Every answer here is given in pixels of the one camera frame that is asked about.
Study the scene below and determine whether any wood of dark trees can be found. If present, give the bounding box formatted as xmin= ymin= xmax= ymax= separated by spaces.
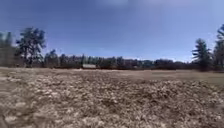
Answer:
xmin=0 ymin=23 xmax=224 ymax=73

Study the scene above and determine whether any small grey building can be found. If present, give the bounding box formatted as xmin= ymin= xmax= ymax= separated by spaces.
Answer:
xmin=82 ymin=63 xmax=97 ymax=70

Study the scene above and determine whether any dry brown grass field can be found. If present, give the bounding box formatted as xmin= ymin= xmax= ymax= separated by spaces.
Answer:
xmin=0 ymin=66 xmax=224 ymax=128

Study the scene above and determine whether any tall dark pine tree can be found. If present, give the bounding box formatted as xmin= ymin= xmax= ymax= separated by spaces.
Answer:
xmin=15 ymin=27 xmax=47 ymax=68

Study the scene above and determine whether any conical dark pine tree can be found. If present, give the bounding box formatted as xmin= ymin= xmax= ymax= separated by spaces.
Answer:
xmin=191 ymin=38 xmax=213 ymax=72

